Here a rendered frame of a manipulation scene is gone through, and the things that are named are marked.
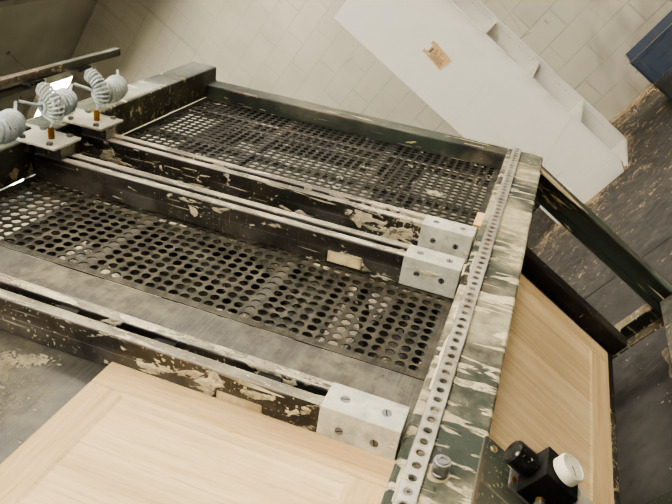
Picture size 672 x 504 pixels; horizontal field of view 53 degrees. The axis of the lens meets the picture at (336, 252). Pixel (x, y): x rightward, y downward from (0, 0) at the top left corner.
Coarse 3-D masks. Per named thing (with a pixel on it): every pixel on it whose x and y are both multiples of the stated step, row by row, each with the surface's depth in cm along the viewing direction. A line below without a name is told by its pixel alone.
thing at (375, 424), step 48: (0, 288) 115; (48, 336) 113; (96, 336) 109; (144, 336) 111; (192, 336) 110; (192, 384) 106; (240, 384) 103; (288, 384) 105; (336, 384) 104; (336, 432) 101; (384, 432) 98
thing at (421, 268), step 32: (32, 128) 170; (64, 160) 164; (96, 160) 167; (96, 192) 165; (128, 192) 162; (160, 192) 159; (192, 192) 160; (224, 224) 157; (256, 224) 154; (288, 224) 151; (320, 224) 153; (320, 256) 152; (352, 256) 149; (384, 256) 147; (416, 256) 145; (448, 256) 147; (448, 288) 145
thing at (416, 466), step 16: (512, 160) 216; (512, 176) 202; (496, 208) 179; (496, 224) 170; (480, 256) 153; (480, 272) 146; (480, 288) 140; (464, 304) 134; (464, 320) 129; (464, 336) 124; (448, 352) 119; (448, 368) 115; (448, 384) 111; (432, 400) 107; (432, 416) 103; (416, 432) 100; (432, 432) 100; (416, 448) 97; (432, 448) 97; (416, 464) 95; (400, 480) 91; (416, 480) 92; (400, 496) 89; (416, 496) 89
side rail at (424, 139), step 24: (216, 96) 246; (240, 96) 243; (264, 96) 242; (288, 120) 241; (312, 120) 238; (336, 120) 235; (360, 120) 233; (384, 120) 236; (408, 144) 230; (432, 144) 228; (456, 144) 225; (480, 144) 227; (456, 168) 228
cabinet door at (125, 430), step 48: (96, 384) 105; (144, 384) 106; (48, 432) 95; (96, 432) 97; (144, 432) 98; (192, 432) 99; (240, 432) 100; (288, 432) 101; (0, 480) 87; (48, 480) 88; (96, 480) 89; (144, 480) 90; (192, 480) 92; (240, 480) 93; (288, 480) 94; (336, 480) 95; (384, 480) 96
